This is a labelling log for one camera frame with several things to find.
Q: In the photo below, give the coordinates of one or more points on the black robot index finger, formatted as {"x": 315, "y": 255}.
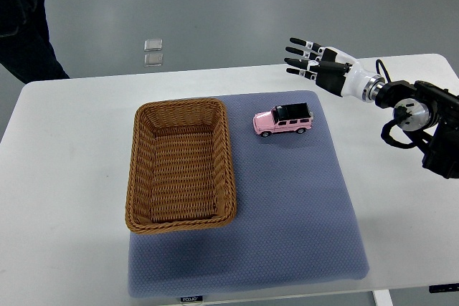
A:
{"x": 310, "y": 46}

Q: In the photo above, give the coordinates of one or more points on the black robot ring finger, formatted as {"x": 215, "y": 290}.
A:
{"x": 303, "y": 64}

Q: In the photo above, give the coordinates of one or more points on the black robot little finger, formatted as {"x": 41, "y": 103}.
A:
{"x": 302, "y": 73}

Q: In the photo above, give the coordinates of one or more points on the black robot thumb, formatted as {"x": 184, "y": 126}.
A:
{"x": 329, "y": 67}

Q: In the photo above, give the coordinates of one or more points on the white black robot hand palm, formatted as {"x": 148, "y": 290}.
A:
{"x": 354, "y": 80}

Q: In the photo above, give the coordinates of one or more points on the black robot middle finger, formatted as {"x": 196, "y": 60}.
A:
{"x": 304, "y": 53}

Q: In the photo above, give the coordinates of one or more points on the pink toy car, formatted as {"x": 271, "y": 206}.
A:
{"x": 295, "y": 118}

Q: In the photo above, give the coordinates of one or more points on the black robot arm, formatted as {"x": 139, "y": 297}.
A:
{"x": 424, "y": 115}

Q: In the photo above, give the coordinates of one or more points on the brown wicker basket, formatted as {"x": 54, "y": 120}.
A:
{"x": 181, "y": 174}

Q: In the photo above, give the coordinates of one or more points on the upper floor plate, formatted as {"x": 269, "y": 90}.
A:
{"x": 154, "y": 44}

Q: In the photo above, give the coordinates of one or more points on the floor plate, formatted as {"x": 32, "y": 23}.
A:
{"x": 154, "y": 44}
{"x": 153, "y": 59}

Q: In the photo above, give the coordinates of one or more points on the lower floor plate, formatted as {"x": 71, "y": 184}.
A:
{"x": 153, "y": 59}

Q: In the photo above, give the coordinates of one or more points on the blue-grey cushion mat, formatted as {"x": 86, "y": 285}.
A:
{"x": 295, "y": 223}

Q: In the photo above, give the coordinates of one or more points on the white table leg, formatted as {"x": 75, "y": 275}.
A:
{"x": 382, "y": 298}

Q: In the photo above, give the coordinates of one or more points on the black table control panel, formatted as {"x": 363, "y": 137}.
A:
{"x": 433, "y": 289}

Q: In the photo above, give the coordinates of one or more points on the person in dark clothes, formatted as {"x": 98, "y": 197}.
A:
{"x": 26, "y": 50}

